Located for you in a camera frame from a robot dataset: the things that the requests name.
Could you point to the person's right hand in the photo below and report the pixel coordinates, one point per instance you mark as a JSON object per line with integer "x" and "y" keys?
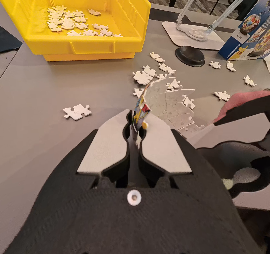
{"x": 242, "y": 99}

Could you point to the partly built puzzle ball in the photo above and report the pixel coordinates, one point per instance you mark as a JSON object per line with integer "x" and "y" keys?
{"x": 173, "y": 104}

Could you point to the yellow plastic bin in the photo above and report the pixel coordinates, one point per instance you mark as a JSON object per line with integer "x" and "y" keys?
{"x": 84, "y": 43}

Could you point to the heap of white puzzle pieces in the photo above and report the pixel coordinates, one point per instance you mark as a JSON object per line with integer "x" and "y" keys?
{"x": 73, "y": 22}

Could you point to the black round ball stand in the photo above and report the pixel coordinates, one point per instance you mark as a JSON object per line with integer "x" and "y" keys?
{"x": 189, "y": 54}

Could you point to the blue puzzle box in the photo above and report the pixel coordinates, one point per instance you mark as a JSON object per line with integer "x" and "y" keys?
{"x": 249, "y": 37}

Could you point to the white paper sheet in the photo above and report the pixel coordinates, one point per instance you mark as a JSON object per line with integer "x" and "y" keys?
{"x": 267, "y": 64}

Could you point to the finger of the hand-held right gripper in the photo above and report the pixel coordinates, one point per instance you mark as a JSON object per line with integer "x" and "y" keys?
{"x": 232, "y": 131}
{"x": 259, "y": 163}

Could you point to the dark flat panel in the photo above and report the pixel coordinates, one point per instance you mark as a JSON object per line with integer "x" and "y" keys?
{"x": 8, "y": 41}

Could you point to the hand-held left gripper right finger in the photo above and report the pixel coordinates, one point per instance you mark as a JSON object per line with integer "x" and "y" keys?
{"x": 164, "y": 150}

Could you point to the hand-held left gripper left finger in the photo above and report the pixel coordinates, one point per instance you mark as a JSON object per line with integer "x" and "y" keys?
{"x": 107, "y": 148}

